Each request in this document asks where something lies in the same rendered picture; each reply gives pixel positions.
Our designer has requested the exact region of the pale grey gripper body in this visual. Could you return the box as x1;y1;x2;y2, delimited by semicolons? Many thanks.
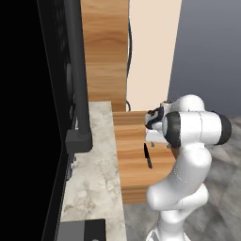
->
144;128;170;145

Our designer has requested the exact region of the tall wooden cabinet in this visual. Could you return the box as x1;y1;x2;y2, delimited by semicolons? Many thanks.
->
80;0;131;113

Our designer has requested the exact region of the dark grey flat box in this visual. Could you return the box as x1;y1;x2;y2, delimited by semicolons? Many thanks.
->
56;218;107;241

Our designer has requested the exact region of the black tall appliance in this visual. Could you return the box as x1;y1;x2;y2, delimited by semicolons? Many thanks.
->
36;0;79;241

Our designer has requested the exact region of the black drawer handle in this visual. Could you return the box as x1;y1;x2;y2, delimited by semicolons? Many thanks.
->
143;142;153;170

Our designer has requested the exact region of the black curved cabinet handle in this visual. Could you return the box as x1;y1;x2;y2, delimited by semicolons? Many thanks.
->
125;17;134;112

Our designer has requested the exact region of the dark grey appliance handle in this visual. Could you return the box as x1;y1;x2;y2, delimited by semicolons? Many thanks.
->
63;0;94;155

